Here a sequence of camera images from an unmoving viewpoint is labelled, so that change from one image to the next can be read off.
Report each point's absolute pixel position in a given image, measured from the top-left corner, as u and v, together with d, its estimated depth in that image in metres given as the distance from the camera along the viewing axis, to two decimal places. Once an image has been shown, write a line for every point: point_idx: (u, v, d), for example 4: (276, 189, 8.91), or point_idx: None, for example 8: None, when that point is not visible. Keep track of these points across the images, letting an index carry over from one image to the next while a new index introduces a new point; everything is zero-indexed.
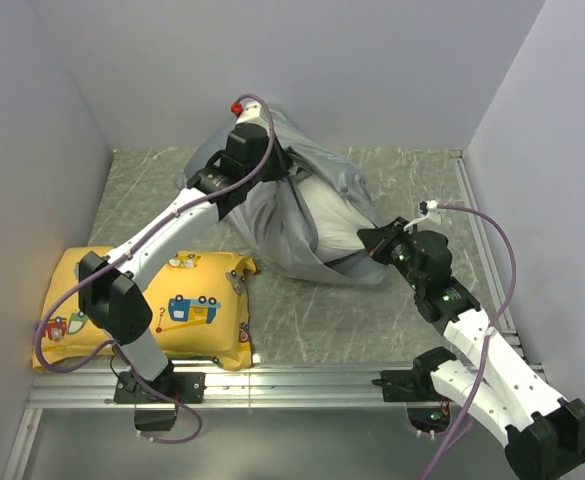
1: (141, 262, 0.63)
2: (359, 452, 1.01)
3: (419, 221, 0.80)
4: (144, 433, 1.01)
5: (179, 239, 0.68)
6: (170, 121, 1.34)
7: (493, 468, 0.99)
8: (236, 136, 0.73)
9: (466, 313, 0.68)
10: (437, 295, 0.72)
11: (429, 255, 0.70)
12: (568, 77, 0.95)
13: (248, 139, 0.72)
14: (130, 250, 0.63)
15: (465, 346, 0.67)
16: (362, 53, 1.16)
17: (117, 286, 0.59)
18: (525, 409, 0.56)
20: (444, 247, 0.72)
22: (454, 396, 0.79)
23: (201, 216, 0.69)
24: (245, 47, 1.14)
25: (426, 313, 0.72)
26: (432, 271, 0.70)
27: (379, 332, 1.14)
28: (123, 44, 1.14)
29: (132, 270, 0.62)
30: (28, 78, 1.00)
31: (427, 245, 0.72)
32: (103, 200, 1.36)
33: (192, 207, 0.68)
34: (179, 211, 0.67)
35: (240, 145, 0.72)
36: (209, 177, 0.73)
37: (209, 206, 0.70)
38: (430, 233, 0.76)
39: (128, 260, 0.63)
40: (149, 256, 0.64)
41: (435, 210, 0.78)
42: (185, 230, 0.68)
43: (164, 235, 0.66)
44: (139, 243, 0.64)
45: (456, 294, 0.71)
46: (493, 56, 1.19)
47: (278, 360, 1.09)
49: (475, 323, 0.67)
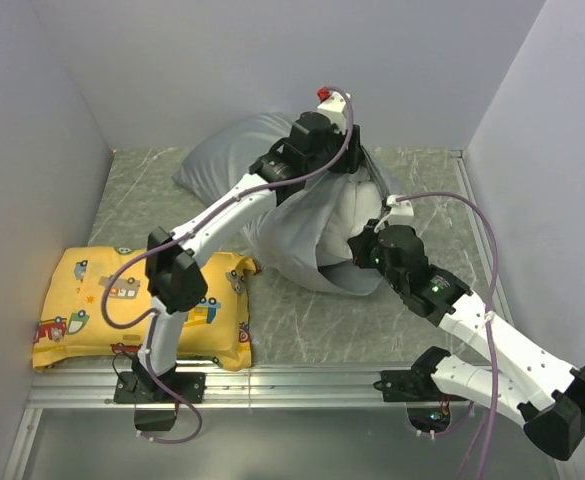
1: (202, 242, 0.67)
2: (358, 453, 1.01)
3: (387, 218, 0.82)
4: (144, 433, 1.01)
5: (237, 222, 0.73)
6: (170, 121, 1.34)
7: (494, 468, 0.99)
8: (300, 126, 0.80)
9: (459, 300, 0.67)
10: (427, 286, 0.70)
11: (402, 248, 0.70)
12: (568, 77, 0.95)
13: (311, 130, 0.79)
14: (193, 229, 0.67)
15: (467, 335, 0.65)
16: (363, 53, 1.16)
17: (179, 262, 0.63)
18: (545, 390, 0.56)
20: (411, 236, 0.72)
22: (459, 391, 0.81)
23: (259, 202, 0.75)
24: (245, 47, 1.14)
25: (419, 308, 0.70)
26: (409, 264, 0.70)
27: (379, 332, 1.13)
28: (123, 44, 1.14)
29: (194, 249, 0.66)
30: (27, 78, 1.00)
31: (394, 239, 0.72)
32: (102, 200, 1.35)
33: (252, 193, 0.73)
34: (240, 196, 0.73)
35: (303, 135, 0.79)
36: (270, 165, 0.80)
37: (268, 194, 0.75)
38: (394, 226, 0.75)
39: (191, 238, 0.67)
40: (209, 236, 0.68)
41: (396, 203, 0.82)
42: (243, 214, 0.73)
43: (225, 216, 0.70)
44: (203, 222, 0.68)
45: (444, 282, 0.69)
46: (493, 56, 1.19)
47: (278, 359, 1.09)
49: (473, 308, 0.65)
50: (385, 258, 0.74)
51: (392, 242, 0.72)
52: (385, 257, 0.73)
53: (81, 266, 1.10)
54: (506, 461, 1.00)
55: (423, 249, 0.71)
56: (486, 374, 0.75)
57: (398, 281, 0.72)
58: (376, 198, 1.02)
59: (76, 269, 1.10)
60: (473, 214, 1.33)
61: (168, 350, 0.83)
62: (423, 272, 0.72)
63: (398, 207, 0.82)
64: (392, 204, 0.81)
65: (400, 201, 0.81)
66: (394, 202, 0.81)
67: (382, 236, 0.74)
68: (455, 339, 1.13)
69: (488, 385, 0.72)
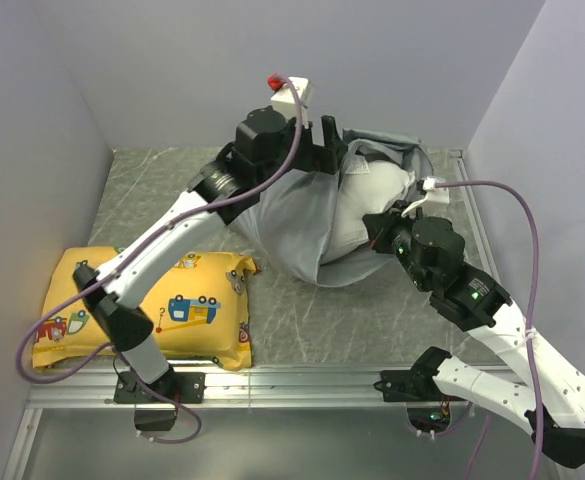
1: (127, 282, 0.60)
2: (358, 453, 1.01)
3: (420, 203, 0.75)
4: (144, 433, 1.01)
5: (178, 248, 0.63)
6: (170, 120, 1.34)
7: (494, 469, 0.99)
8: (245, 127, 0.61)
9: (498, 310, 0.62)
10: (463, 290, 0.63)
11: (442, 248, 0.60)
12: (568, 77, 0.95)
13: (257, 133, 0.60)
14: (116, 269, 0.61)
15: (501, 347, 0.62)
16: (361, 53, 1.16)
17: (101, 309, 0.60)
18: (578, 416, 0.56)
20: (449, 233, 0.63)
22: (462, 394, 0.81)
23: (199, 227, 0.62)
24: (244, 48, 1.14)
25: (453, 314, 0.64)
26: (446, 265, 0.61)
27: (379, 332, 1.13)
28: (122, 45, 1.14)
29: (118, 291, 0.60)
30: (28, 79, 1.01)
31: (431, 235, 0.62)
32: (103, 200, 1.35)
33: (186, 219, 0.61)
34: (172, 223, 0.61)
35: (248, 140, 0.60)
36: (214, 176, 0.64)
37: (207, 217, 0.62)
38: (429, 219, 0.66)
39: (116, 278, 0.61)
40: (137, 275, 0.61)
41: (433, 189, 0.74)
42: (182, 241, 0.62)
43: (153, 250, 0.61)
44: (124, 262, 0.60)
45: (483, 288, 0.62)
46: (493, 56, 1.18)
47: (278, 359, 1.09)
49: (512, 322, 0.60)
50: (413, 252, 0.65)
51: (429, 239, 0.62)
52: (415, 253, 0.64)
53: (81, 266, 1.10)
54: (506, 461, 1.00)
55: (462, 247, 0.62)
56: (490, 380, 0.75)
57: (428, 281, 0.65)
58: (390, 176, 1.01)
59: (76, 269, 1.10)
60: (473, 214, 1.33)
61: (146, 364, 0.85)
62: (457, 272, 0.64)
63: (434, 193, 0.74)
64: (430, 188, 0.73)
65: (438, 187, 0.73)
66: (431, 188, 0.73)
67: (416, 231, 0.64)
68: (456, 339, 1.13)
69: (491, 389, 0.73)
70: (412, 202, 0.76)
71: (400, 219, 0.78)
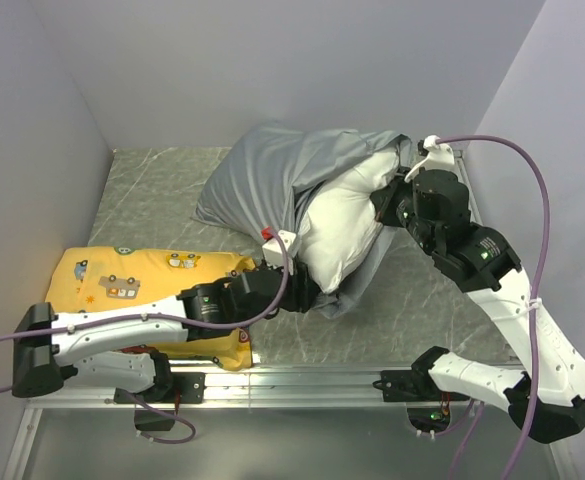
1: (74, 345, 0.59)
2: (359, 452, 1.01)
3: (423, 162, 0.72)
4: (144, 433, 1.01)
5: (133, 340, 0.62)
6: (169, 120, 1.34)
7: (494, 469, 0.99)
8: (248, 279, 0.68)
9: (505, 276, 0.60)
10: (470, 248, 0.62)
11: (441, 195, 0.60)
12: (567, 79, 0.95)
13: (252, 289, 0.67)
14: (74, 326, 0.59)
15: (501, 314, 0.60)
16: (361, 53, 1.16)
17: (34, 357, 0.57)
18: (566, 394, 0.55)
20: (451, 182, 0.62)
22: (454, 386, 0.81)
23: (165, 333, 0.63)
24: (245, 49, 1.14)
25: (456, 270, 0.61)
26: (447, 216, 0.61)
27: (379, 332, 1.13)
28: (122, 44, 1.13)
29: (60, 347, 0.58)
30: (27, 78, 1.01)
31: (433, 184, 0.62)
32: (102, 200, 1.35)
33: (161, 320, 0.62)
34: (150, 315, 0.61)
35: (243, 290, 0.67)
36: (203, 298, 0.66)
37: (179, 329, 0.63)
38: (433, 171, 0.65)
39: (67, 334, 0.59)
40: (87, 342, 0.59)
41: (434, 146, 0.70)
42: (142, 335, 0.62)
43: (114, 329, 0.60)
44: (88, 325, 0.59)
45: (494, 249, 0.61)
46: (492, 56, 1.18)
47: (278, 360, 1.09)
49: (518, 289, 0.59)
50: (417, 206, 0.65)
51: (429, 188, 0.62)
52: (419, 205, 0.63)
53: (81, 266, 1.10)
54: (507, 462, 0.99)
55: (466, 199, 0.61)
56: (479, 367, 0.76)
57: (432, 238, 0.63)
58: (382, 154, 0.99)
59: (76, 269, 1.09)
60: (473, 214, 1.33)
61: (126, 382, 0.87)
62: (462, 230, 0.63)
63: (436, 152, 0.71)
64: (432, 145, 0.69)
65: (439, 143, 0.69)
66: (432, 145, 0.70)
67: (419, 181, 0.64)
68: (456, 339, 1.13)
69: (478, 374, 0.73)
70: (415, 163, 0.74)
71: (403, 186, 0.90)
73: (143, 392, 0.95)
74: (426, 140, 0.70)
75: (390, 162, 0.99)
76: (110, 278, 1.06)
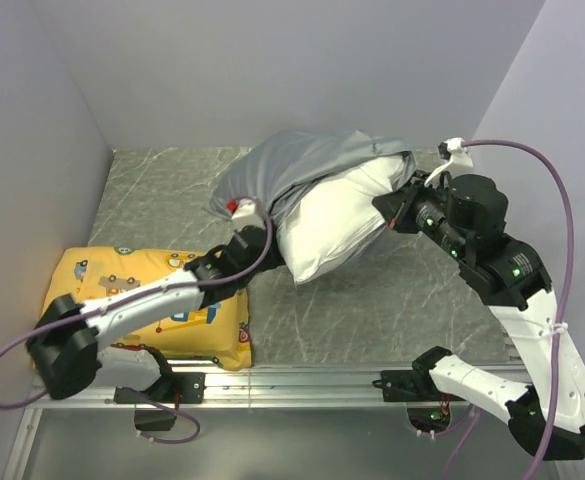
1: (112, 323, 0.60)
2: (359, 452, 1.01)
3: (446, 165, 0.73)
4: (144, 433, 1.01)
5: (157, 311, 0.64)
6: (169, 120, 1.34)
7: (494, 469, 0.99)
8: (240, 237, 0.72)
9: (534, 295, 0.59)
10: (501, 262, 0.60)
11: (479, 204, 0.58)
12: (565, 78, 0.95)
13: (250, 246, 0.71)
14: (107, 306, 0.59)
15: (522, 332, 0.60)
16: (361, 54, 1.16)
17: (76, 341, 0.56)
18: (576, 421, 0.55)
20: (492, 191, 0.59)
22: (454, 388, 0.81)
23: (186, 298, 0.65)
24: (245, 49, 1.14)
25: (485, 285, 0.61)
26: (481, 226, 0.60)
27: (379, 332, 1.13)
28: (122, 44, 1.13)
29: (99, 327, 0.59)
30: (27, 78, 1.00)
31: (471, 191, 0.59)
32: (103, 200, 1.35)
33: (181, 287, 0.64)
34: (169, 286, 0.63)
35: (242, 248, 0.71)
36: (206, 266, 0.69)
37: (198, 293, 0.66)
38: (471, 176, 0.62)
39: (101, 315, 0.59)
40: (122, 319, 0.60)
41: (458, 149, 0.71)
42: (164, 305, 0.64)
43: (142, 303, 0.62)
44: (119, 302, 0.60)
45: (527, 266, 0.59)
46: (493, 56, 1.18)
47: (278, 360, 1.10)
49: (544, 310, 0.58)
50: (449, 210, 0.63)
51: (466, 193, 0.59)
52: (453, 210, 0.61)
53: (81, 266, 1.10)
54: (507, 462, 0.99)
55: (504, 211, 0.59)
56: (483, 374, 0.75)
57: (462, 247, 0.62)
58: (388, 158, 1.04)
59: (76, 269, 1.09)
60: None
61: (137, 375, 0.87)
62: (495, 242, 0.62)
63: (458, 155, 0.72)
64: (457, 148, 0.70)
65: (463, 147, 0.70)
66: (456, 148, 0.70)
67: (456, 186, 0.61)
68: (456, 339, 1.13)
69: (481, 382, 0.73)
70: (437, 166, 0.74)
71: (429, 190, 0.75)
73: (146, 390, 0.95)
74: (450, 142, 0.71)
75: (397, 166, 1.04)
76: (110, 278, 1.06)
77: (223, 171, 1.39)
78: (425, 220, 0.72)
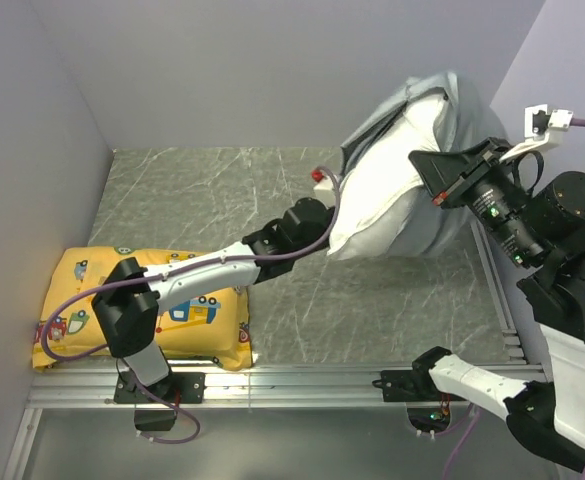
1: (172, 289, 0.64)
2: (358, 452, 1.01)
3: (527, 144, 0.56)
4: (144, 433, 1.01)
5: (212, 283, 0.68)
6: (170, 120, 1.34)
7: (493, 469, 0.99)
8: (294, 213, 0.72)
9: None
10: (579, 284, 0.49)
11: None
12: (566, 79, 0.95)
13: (302, 222, 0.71)
14: (168, 272, 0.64)
15: (567, 353, 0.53)
16: (360, 54, 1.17)
17: (139, 302, 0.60)
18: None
20: None
22: (453, 388, 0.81)
23: (243, 272, 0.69)
24: (245, 48, 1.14)
25: (555, 310, 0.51)
26: (573, 245, 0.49)
27: (379, 332, 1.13)
28: (123, 44, 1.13)
29: (160, 292, 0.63)
30: (27, 77, 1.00)
31: (581, 203, 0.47)
32: (102, 200, 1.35)
33: (237, 260, 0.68)
34: (227, 258, 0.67)
35: (294, 224, 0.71)
36: (263, 242, 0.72)
37: (253, 267, 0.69)
38: (579, 179, 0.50)
39: (162, 281, 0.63)
40: (181, 286, 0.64)
41: (563, 127, 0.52)
42: (218, 278, 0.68)
43: (201, 272, 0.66)
44: (180, 270, 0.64)
45: None
46: (493, 57, 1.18)
47: (278, 359, 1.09)
49: None
50: (534, 209, 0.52)
51: (574, 207, 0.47)
52: (537, 213, 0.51)
53: (81, 266, 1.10)
54: (505, 462, 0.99)
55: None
56: (481, 372, 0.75)
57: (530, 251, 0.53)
58: (428, 101, 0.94)
59: (76, 269, 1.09)
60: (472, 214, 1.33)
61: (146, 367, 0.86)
62: (574, 255, 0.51)
63: (557, 132, 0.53)
64: (560, 128, 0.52)
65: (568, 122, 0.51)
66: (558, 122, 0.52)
67: (555, 187, 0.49)
68: (456, 339, 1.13)
69: (479, 379, 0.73)
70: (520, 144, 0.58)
71: (496, 169, 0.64)
73: (147, 388, 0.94)
74: (555, 118, 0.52)
75: (440, 108, 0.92)
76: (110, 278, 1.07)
77: (223, 171, 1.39)
78: (487, 208, 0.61)
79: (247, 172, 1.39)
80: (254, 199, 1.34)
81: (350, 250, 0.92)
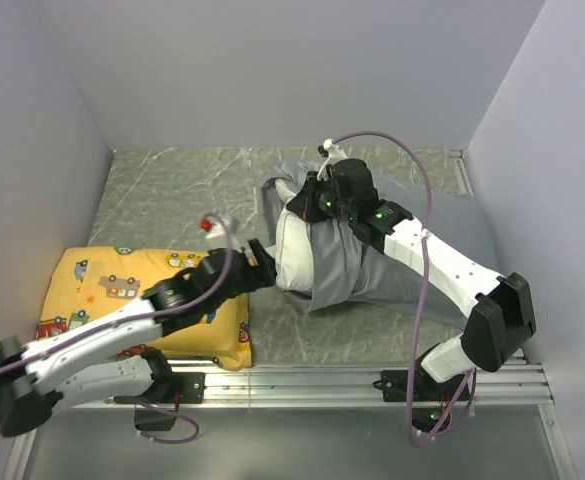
1: (52, 368, 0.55)
2: (359, 452, 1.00)
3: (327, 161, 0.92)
4: (144, 433, 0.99)
5: (106, 350, 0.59)
6: (168, 120, 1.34)
7: (494, 469, 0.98)
8: (208, 261, 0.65)
9: (400, 225, 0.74)
10: (373, 217, 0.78)
11: (350, 178, 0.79)
12: (563, 78, 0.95)
13: (216, 271, 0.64)
14: (47, 350, 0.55)
15: (406, 253, 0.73)
16: (360, 56, 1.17)
17: (14, 389, 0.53)
18: (469, 294, 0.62)
20: (360, 168, 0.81)
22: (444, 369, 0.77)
23: (141, 332, 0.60)
24: (245, 47, 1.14)
25: (365, 235, 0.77)
26: (357, 193, 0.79)
27: (378, 332, 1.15)
28: (122, 43, 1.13)
29: (39, 373, 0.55)
30: (25, 77, 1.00)
31: (346, 172, 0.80)
32: (103, 200, 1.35)
33: (131, 321, 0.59)
34: (118, 321, 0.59)
35: (208, 272, 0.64)
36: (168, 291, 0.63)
37: (151, 325, 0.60)
38: (348, 161, 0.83)
39: (41, 360, 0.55)
40: (66, 362, 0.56)
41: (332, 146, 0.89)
42: (113, 343, 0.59)
43: (89, 343, 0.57)
44: (61, 346, 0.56)
45: (388, 211, 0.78)
46: (493, 56, 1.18)
47: (278, 360, 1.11)
49: (410, 231, 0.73)
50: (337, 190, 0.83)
51: (343, 175, 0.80)
52: (338, 188, 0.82)
53: (81, 266, 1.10)
54: (507, 461, 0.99)
55: (369, 180, 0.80)
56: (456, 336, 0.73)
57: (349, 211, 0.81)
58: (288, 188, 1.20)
59: (76, 269, 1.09)
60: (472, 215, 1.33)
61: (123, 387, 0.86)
62: (369, 203, 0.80)
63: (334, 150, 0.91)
64: (331, 145, 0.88)
65: (335, 142, 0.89)
66: (330, 145, 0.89)
67: (337, 169, 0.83)
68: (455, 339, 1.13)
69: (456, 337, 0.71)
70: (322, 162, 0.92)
71: (317, 182, 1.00)
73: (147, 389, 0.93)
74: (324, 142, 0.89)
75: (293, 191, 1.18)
76: (110, 278, 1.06)
77: (223, 171, 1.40)
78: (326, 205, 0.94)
79: (247, 172, 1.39)
80: (254, 199, 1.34)
81: (289, 272, 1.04)
